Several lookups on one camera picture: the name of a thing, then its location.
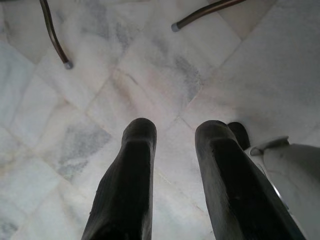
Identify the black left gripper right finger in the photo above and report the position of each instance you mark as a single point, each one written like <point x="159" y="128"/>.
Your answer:
<point x="232" y="185"/>

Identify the robot black left foot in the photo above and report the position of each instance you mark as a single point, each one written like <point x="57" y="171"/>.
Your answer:
<point x="240" y="135"/>

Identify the brown metal chair leg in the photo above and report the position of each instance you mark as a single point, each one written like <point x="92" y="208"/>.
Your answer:
<point x="55" y="35"/>
<point x="200" y="13"/>

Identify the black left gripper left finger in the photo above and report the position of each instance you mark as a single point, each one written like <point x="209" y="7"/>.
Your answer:
<point x="127" y="180"/>

